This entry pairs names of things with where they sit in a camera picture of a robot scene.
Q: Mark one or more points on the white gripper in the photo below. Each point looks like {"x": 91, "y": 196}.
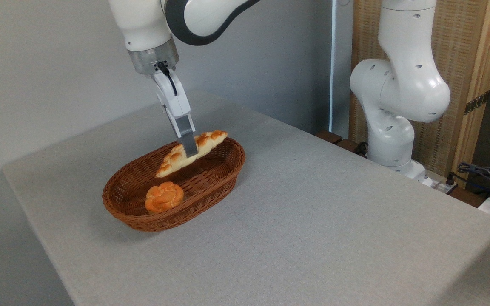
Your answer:
{"x": 176, "y": 100}

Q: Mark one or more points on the long braided bread loaf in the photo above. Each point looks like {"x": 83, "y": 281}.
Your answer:
{"x": 209, "y": 140}

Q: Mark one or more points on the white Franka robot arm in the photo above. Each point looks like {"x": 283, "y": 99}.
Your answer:
{"x": 143, "y": 21}

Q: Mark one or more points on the brown wicker oval basket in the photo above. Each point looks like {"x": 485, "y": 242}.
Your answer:
{"x": 211, "y": 187}

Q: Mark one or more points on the round knotted bread roll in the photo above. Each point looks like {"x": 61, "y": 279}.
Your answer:
{"x": 164, "y": 197}

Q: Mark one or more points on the grey tablecloth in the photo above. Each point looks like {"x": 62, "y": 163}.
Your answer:
{"x": 313, "y": 212}

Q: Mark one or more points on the brass screen hinge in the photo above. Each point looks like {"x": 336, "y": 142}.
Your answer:
{"x": 477, "y": 103}

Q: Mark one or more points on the woven wooden folding screen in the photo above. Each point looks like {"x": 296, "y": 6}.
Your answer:
{"x": 462, "y": 38}

